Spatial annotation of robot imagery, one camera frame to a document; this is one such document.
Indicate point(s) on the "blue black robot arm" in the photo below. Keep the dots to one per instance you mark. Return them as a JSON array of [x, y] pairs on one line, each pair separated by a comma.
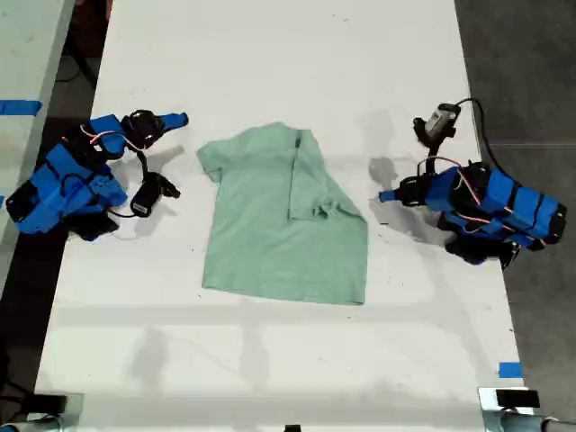
[[513, 202], [63, 193]]

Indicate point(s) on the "short blue tape strip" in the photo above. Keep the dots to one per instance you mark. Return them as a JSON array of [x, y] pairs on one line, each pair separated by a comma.
[[510, 370]]

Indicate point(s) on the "black camera box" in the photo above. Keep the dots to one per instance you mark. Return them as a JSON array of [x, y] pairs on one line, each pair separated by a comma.
[[437, 120], [150, 195]]

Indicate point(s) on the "long blue tape strip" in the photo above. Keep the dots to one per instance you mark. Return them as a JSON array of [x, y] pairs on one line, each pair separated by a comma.
[[20, 107]]

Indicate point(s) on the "pale green T-shirt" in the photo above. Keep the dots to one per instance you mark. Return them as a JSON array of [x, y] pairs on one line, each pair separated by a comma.
[[252, 234]]

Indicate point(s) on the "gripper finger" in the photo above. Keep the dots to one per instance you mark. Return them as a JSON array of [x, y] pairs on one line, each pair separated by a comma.
[[390, 196]]

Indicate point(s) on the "grey side table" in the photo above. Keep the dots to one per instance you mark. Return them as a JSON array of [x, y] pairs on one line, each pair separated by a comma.
[[27, 54]]

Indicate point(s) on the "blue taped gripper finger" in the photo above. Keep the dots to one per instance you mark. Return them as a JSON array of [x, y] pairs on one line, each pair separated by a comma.
[[171, 120]]

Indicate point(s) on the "black camera stalk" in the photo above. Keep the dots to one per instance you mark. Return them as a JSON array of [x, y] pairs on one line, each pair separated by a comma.
[[433, 155], [144, 162]]

